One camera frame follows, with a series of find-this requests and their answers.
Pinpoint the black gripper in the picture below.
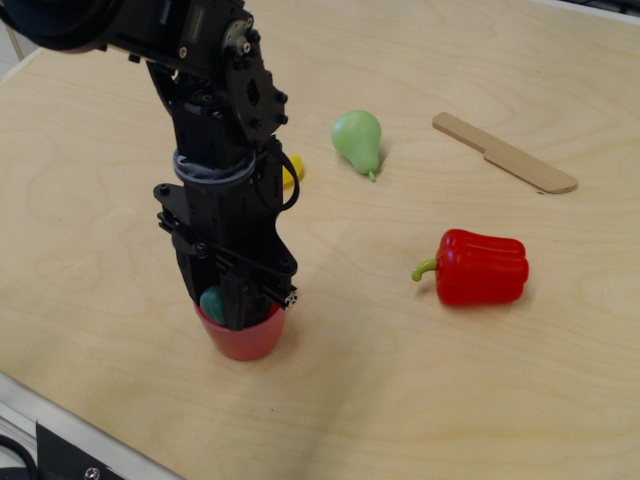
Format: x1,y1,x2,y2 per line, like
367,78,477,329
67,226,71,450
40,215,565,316
154,149,299,331

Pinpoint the red toy bell pepper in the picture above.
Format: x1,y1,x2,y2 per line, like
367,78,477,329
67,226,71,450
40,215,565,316
411,229,529,306

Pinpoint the black cable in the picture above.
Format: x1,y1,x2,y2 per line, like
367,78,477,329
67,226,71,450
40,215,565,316
0,434,40,480

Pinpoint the red plastic cup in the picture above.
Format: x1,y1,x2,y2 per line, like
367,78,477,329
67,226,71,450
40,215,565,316
194,306,286,361

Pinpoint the light green toy pear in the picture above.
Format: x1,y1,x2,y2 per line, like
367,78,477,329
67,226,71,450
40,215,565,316
331,110,382,182

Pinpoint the black metal bracket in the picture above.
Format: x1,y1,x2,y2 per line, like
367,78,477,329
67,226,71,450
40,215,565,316
36,423,123,480

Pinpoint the yellow toy banana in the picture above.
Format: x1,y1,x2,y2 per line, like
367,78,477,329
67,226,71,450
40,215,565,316
282,155,305,188

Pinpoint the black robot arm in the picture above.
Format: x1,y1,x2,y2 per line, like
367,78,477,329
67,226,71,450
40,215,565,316
1,1,297,331

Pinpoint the aluminium table edge rail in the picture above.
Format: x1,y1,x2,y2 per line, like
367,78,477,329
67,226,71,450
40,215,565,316
1,374,179,479

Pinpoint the wooden toy knife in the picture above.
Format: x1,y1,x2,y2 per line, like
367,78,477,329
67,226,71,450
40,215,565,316
432,112,578,194

